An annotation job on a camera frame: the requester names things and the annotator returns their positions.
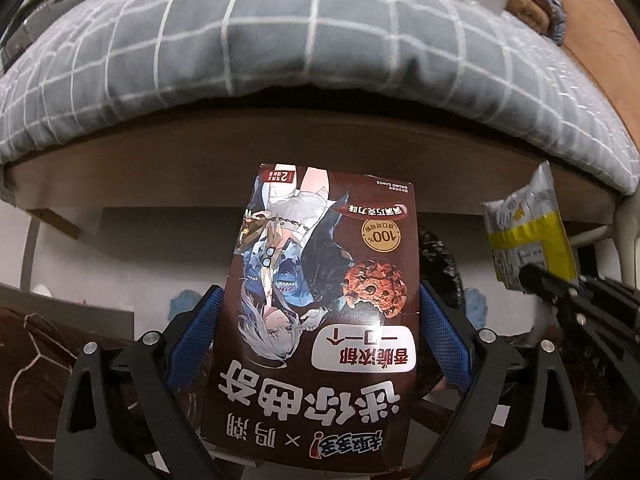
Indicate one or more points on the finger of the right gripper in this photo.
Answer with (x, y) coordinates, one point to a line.
(563, 294)

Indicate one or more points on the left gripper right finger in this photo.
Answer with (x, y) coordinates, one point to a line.
(542, 437)

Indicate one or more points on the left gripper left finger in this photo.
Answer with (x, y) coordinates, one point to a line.
(120, 418)

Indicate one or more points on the silver yellow snack wrapper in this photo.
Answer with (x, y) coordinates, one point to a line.
(526, 228)

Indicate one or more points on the brown cookie box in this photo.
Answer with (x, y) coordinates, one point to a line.
(315, 349)

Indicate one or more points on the black lined trash bin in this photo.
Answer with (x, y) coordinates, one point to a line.
(438, 268)

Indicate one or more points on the right blue slipper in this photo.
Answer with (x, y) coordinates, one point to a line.
(475, 307)

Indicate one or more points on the blue slipper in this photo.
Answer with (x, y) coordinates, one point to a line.
(475, 307)
(183, 302)

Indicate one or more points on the left brown pajama leg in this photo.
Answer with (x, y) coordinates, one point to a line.
(37, 358)

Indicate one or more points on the left blue slipper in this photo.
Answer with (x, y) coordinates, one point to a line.
(183, 302)

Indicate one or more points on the grey checked bed sheet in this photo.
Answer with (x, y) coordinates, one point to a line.
(107, 61)

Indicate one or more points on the grey suitcase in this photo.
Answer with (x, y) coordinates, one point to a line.
(30, 21)

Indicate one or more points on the white chair frame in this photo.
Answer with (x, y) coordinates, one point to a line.
(624, 232)

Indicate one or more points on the wooden bed frame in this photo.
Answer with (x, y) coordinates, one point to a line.
(207, 152)

